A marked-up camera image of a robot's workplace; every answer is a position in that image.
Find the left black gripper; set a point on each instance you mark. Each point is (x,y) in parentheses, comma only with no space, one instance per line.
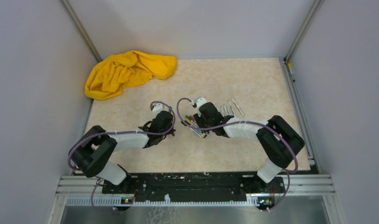
(170,132)

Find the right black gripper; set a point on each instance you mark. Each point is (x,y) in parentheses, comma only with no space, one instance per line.
(198,117)

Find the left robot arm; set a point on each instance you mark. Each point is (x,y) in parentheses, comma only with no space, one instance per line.
(91,155)

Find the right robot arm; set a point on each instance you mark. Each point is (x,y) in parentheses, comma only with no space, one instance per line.
(279,140)

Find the yellow cloth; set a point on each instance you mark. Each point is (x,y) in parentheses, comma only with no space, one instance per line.
(109,77)

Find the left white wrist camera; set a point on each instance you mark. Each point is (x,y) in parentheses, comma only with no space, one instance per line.
(156,108)

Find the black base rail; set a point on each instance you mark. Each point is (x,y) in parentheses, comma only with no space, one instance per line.
(195,187)

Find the aluminium frame rail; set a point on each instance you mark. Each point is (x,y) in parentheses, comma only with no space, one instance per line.
(80,190)

